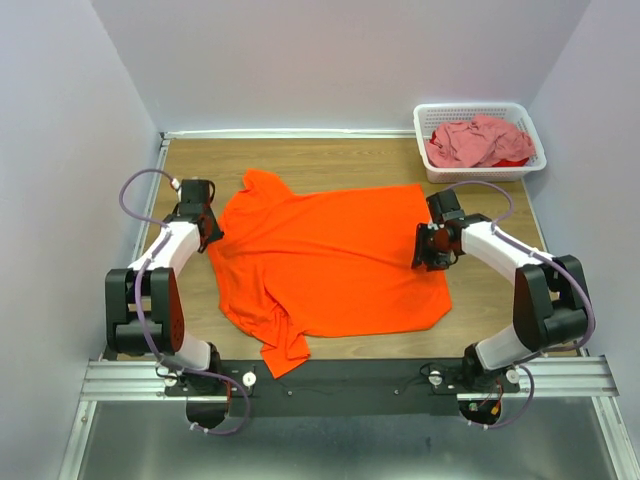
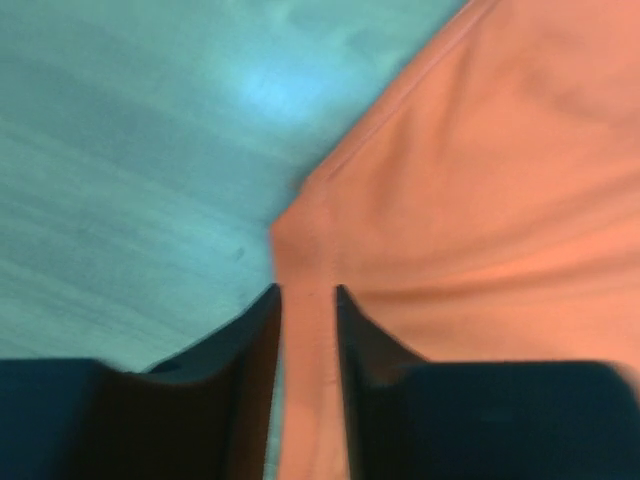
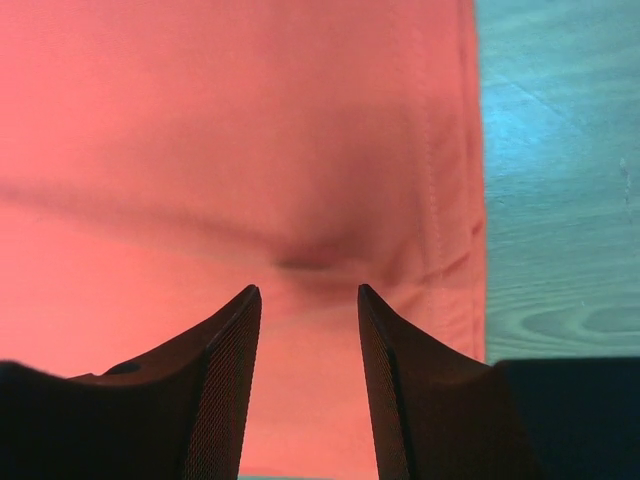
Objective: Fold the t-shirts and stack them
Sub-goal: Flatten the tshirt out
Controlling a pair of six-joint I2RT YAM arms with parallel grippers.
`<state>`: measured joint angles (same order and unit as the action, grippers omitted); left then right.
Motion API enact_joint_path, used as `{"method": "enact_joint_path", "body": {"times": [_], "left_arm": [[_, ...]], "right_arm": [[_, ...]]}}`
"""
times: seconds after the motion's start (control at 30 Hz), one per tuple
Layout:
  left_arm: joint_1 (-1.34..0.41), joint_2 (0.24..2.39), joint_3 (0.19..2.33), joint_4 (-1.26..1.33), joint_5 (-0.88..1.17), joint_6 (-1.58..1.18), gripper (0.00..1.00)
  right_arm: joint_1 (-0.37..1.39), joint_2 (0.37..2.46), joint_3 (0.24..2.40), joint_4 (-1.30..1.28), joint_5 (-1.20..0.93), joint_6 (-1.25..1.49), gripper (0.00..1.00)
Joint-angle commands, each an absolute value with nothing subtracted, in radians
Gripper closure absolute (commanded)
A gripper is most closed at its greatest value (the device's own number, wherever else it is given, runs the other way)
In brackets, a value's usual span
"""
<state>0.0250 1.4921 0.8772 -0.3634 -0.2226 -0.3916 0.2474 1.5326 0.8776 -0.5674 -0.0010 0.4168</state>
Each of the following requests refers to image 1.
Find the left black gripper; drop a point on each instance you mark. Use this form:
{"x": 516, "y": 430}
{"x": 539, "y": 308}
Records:
{"x": 217, "y": 233}

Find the pink t shirt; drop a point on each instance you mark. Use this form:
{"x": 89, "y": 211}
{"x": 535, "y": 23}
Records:
{"x": 477, "y": 143}

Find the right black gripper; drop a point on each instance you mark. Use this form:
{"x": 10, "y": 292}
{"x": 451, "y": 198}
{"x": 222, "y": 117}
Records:
{"x": 420, "y": 251}

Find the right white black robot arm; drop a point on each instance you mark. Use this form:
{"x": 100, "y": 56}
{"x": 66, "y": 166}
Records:
{"x": 551, "y": 308}

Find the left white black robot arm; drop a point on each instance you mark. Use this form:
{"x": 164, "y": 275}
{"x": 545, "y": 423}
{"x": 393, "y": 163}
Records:
{"x": 144, "y": 312}

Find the orange t shirt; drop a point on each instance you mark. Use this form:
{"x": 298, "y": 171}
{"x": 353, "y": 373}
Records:
{"x": 330, "y": 264}

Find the red t shirt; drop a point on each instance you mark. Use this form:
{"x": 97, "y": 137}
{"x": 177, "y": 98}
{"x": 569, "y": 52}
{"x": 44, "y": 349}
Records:
{"x": 504, "y": 163}

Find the aluminium front rail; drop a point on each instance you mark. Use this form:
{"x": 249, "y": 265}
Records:
{"x": 554, "y": 377}

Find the white plastic basket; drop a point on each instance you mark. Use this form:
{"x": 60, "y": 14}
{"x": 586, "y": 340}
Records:
{"x": 427, "y": 117}

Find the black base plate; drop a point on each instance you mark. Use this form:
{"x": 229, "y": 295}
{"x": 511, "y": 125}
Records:
{"x": 328, "y": 388}

